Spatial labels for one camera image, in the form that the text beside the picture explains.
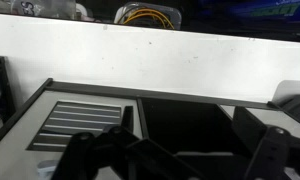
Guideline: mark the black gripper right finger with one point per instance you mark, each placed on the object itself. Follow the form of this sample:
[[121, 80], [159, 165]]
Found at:
[[273, 153]]

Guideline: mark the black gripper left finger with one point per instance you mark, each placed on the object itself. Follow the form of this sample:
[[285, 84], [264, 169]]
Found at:
[[90, 150]]

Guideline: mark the oven door with striped vent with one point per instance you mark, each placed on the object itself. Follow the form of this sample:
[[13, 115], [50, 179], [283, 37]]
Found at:
[[30, 120]]

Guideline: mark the white toy play kitchen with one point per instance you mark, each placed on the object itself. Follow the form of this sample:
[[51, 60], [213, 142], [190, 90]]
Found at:
[[190, 96]]

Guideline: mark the blue printed cardboard box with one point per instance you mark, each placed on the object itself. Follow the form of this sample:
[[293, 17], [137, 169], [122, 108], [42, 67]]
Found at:
[[256, 10]]

